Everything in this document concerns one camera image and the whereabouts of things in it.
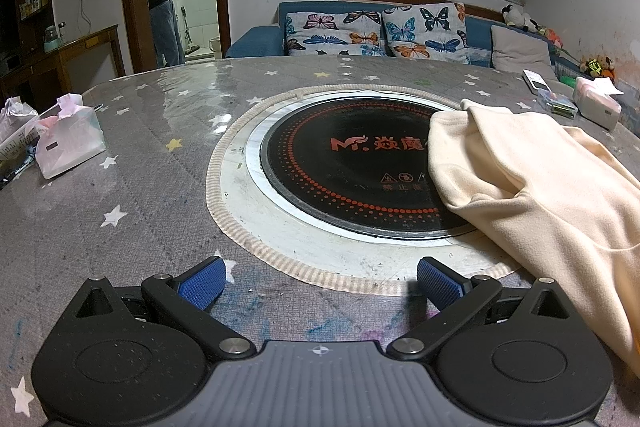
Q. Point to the teal bottle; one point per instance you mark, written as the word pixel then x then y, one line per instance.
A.
pixel 52 39

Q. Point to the grey pillow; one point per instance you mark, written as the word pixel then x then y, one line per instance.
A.
pixel 520 47

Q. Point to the white remote control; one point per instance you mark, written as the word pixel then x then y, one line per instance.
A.
pixel 536 81

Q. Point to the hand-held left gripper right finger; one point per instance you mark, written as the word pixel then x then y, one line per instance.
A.
pixel 440 285

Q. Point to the black and white plush toy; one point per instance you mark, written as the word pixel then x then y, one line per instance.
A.
pixel 517 17

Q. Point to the white crumpled packet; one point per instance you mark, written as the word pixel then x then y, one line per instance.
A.
pixel 17 127

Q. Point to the wide butterfly print pillow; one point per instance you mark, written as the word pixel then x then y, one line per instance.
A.
pixel 325 32

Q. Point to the cream sweatshirt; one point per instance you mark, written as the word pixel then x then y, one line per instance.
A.
pixel 550 197

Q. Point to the green plastic item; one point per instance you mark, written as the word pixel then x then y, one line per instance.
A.
pixel 567 80

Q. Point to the round black induction cooktop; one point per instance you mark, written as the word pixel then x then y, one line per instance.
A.
pixel 340 167

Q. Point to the clear box of crayons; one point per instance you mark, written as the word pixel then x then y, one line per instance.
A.
pixel 557 103

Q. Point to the white tissue box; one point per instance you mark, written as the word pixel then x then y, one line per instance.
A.
pixel 597 109

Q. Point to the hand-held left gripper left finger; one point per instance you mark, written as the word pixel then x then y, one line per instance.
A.
pixel 202 285

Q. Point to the grey star-print tablecloth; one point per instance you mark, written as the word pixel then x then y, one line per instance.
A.
pixel 150 187

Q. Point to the blue sofa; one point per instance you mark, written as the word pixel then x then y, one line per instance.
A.
pixel 250 44

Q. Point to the pink tissue packet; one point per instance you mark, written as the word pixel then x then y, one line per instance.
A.
pixel 70 142

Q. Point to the wooden sideboard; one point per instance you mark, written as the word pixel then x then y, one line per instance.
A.
pixel 75 57

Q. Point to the small colourful plush toys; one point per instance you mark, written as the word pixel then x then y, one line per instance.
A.
pixel 597 67

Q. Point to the square butterfly print pillow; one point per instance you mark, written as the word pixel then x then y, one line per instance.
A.
pixel 425 32

